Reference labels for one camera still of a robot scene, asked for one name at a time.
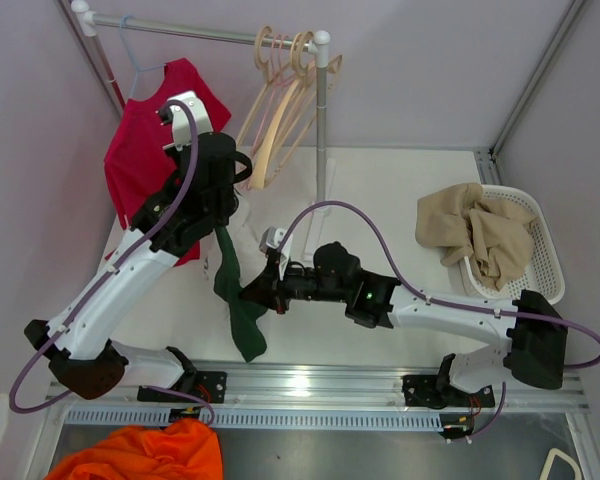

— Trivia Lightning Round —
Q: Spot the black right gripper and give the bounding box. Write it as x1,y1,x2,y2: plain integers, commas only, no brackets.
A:
239,257,348,316

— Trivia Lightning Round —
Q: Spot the green white raglan shirt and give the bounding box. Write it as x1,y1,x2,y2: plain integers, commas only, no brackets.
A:
204,197,267,363

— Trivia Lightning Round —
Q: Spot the beige t shirt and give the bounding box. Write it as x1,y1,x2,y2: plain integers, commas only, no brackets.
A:
415,183,537,291

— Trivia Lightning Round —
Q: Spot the beige wooden hanger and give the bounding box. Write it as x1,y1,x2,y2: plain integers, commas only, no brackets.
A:
236,25,294,155

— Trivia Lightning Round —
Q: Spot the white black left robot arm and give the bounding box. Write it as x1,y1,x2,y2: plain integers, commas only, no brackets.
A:
25,132,251,401

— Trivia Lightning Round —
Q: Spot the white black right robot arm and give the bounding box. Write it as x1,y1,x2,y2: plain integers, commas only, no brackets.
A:
239,242,568,405

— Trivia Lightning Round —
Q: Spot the red t shirt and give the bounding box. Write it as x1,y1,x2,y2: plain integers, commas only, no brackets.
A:
103,57,232,269

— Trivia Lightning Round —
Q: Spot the pink plastic hanger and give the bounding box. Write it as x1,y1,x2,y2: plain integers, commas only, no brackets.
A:
242,26,317,190

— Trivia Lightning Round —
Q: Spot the beige empty hanger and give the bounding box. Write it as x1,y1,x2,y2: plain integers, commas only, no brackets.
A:
238,25,343,190

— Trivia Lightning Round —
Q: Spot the orange cloth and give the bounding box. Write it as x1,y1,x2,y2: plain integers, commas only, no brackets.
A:
46,418,224,479

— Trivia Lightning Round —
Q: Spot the white clothes rack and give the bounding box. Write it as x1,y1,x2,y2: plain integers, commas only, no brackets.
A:
71,0,339,261

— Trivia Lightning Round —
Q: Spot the white perforated laundry basket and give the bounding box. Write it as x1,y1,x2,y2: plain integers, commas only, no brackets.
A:
459,185,566,305

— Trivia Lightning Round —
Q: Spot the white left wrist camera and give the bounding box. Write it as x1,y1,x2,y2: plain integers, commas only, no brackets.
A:
156,90,213,151

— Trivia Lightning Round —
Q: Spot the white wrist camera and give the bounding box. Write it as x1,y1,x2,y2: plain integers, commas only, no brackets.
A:
156,90,213,151
260,226,293,280

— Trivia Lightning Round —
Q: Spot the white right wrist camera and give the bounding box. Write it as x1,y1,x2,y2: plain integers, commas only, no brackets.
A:
260,226,293,280

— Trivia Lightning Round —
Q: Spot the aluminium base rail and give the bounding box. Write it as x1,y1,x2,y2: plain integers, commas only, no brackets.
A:
44,362,589,432

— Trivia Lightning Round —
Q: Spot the blue wire hanger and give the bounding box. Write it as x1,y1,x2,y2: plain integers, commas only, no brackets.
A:
118,14,165,99

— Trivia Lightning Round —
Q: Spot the aluminium corner frame post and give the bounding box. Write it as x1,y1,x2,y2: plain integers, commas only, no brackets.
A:
473,0,590,185

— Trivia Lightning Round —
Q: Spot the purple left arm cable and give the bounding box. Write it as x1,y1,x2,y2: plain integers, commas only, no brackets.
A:
7,99,217,431

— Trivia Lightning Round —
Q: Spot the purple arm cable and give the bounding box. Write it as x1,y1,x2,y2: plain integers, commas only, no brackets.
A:
7,99,217,431
277,200,600,446

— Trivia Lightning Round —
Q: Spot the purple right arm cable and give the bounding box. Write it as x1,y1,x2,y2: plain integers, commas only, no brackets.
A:
277,200,600,446

